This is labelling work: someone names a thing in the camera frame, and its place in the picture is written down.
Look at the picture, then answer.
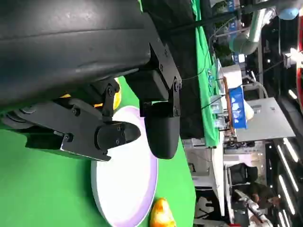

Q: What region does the orange white toy bread roll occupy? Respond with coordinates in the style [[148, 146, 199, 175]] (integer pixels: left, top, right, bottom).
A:
[[150, 197, 177, 227], [59, 79, 123, 111]]

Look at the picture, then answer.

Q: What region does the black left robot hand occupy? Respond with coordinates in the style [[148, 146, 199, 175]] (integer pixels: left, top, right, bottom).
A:
[[0, 0, 183, 163]]

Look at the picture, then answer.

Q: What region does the lilac plate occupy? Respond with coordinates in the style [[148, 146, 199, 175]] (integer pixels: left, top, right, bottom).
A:
[[90, 106, 159, 227]]

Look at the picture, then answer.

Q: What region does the grey flat board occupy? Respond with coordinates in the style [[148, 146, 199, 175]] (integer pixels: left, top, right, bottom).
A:
[[236, 96, 296, 142]]

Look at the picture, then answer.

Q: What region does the green cloth on neighbour table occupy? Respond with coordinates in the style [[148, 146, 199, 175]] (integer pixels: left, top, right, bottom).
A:
[[190, 0, 222, 149]]

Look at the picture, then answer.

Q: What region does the person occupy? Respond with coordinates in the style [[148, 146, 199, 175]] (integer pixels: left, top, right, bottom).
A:
[[233, 182, 284, 227]]

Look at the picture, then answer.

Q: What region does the light blue round cap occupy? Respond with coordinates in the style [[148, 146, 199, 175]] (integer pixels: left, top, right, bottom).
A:
[[278, 7, 299, 20]]

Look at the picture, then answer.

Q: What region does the black office chair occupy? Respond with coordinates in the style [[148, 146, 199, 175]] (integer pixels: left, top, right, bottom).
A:
[[229, 164, 258, 185]]

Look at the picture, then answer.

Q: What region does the black cloth drape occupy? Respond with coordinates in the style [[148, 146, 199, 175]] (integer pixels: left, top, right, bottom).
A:
[[142, 0, 205, 140]]

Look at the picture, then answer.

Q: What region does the white desk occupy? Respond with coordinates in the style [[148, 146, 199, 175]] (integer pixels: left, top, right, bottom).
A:
[[184, 139, 225, 217]]

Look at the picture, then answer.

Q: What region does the brown wooden tray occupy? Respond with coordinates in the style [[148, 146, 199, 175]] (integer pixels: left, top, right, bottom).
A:
[[223, 77, 235, 133]]

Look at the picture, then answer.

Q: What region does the blue printed box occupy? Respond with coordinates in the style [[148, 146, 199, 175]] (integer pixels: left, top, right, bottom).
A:
[[228, 86, 249, 130]]

